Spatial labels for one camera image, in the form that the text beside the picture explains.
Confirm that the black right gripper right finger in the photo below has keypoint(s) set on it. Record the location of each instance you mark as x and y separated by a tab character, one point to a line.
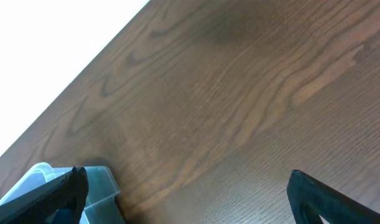
312	201

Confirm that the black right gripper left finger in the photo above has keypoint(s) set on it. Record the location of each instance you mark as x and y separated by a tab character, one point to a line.
61	200

